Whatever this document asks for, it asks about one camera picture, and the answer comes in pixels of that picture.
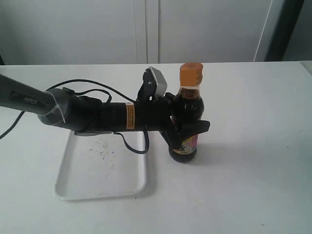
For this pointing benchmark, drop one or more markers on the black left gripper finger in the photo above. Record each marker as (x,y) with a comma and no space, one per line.
(193,128)

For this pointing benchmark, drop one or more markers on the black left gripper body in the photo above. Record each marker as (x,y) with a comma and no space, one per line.
(155,115)

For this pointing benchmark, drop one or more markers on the dark soy sauce bottle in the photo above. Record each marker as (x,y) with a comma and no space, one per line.
(188,107)

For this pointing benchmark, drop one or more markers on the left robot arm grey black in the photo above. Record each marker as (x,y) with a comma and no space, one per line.
(87,116)

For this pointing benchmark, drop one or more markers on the white plastic tray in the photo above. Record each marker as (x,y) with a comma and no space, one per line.
(95,167)

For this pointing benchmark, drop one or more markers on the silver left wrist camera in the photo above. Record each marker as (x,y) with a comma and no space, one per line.
(154,85)

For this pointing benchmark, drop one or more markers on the dark door frame post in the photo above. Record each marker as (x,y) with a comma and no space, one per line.
(283,30)

